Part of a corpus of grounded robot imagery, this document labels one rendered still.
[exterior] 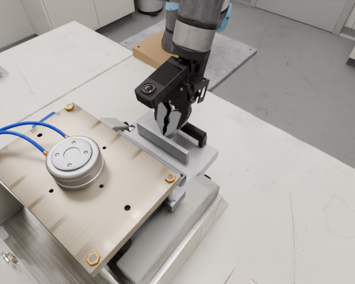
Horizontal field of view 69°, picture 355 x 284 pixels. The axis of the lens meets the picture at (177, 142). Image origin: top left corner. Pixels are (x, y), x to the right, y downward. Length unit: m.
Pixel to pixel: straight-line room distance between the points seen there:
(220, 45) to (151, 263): 1.13
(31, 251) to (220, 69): 0.98
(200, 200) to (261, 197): 0.35
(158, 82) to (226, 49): 0.92
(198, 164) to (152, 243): 0.20
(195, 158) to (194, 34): 0.27
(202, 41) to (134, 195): 0.29
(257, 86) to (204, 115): 1.45
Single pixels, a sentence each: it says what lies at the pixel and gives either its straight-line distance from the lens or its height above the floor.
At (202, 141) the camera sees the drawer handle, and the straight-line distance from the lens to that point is 0.60.
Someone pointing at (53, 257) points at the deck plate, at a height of 0.93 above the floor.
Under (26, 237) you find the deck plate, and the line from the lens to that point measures 0.64.
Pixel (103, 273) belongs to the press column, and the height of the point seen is 1.07.
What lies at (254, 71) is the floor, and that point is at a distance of 2.58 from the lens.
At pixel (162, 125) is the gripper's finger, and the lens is 0.58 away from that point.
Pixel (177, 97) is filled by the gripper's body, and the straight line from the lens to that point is 0.53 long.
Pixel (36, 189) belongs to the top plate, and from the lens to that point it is 0.45.
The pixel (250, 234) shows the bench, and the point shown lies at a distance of 0.78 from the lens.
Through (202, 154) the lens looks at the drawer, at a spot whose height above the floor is 0.97.
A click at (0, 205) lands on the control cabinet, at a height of 0.98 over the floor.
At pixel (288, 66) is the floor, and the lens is 2.75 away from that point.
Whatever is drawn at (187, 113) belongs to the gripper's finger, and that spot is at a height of 1.08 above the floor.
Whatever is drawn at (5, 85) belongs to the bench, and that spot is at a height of 0.75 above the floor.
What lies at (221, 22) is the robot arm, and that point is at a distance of 1.17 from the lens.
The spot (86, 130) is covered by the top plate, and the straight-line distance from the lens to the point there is 0.49.
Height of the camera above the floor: 1.46
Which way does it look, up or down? 51 degrees down
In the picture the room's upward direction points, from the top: straight up
